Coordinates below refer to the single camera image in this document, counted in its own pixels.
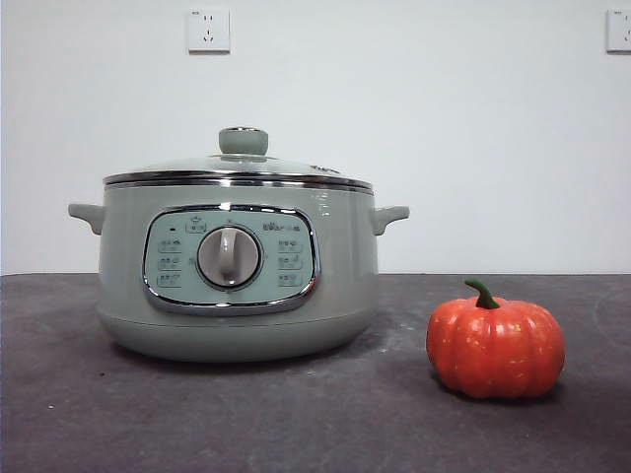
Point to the glass lid with green knob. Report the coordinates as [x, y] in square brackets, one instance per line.
[241, 143]

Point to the orange toy pumpkin green stem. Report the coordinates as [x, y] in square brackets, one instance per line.
[493, 350]

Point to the pale green electric cooking pot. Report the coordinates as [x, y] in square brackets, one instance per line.
[236, 335]

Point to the white wall socket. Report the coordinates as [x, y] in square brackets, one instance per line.
[208, 30]
[620, 30]

